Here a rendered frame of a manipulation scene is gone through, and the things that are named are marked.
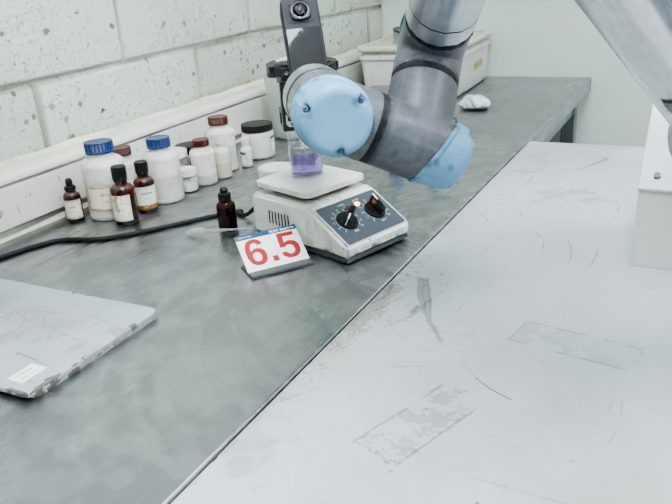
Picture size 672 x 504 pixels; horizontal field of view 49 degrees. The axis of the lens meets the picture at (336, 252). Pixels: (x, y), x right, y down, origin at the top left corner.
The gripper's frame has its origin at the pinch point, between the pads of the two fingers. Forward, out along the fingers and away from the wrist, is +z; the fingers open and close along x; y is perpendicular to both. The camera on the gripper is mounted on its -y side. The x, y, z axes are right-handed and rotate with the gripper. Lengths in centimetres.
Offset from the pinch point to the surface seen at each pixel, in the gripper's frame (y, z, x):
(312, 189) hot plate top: 17.2, -6.3, 0.3
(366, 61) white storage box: 15, 105, 31
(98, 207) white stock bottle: 23.2, 17.1, -33.2
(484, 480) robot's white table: 27, -60, 6
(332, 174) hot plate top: 17.2, 0.1, 4.1
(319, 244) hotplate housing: 24.0, -10.3, 0.2
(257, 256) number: 24.3, -11.3, -8.5
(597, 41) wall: 15, 104, 100
